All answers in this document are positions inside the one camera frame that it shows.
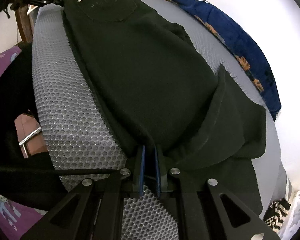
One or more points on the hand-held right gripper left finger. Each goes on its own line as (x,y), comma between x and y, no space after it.
(140,170)

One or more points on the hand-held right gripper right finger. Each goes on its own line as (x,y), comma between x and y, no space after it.
(157,172)

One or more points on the black pants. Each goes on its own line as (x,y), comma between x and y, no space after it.
(140,67)

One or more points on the purple printed cloth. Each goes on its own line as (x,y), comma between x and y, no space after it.
(2,62)

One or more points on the grey mesh mattress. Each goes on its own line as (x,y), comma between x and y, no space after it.
(65,92)

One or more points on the dark cloth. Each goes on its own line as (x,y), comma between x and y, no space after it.
(15,100)

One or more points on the brown wooden furniture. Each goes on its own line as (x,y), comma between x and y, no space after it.
(27,122)

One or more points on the black and cream zigzag knit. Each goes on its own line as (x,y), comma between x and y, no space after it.
(275,217)

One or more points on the white floral pillow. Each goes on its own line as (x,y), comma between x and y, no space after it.
(295,212)

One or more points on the blue blanket with orange print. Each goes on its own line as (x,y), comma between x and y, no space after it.
(227,30)

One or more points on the wooden chair frame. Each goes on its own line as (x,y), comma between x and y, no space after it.
(25,22)

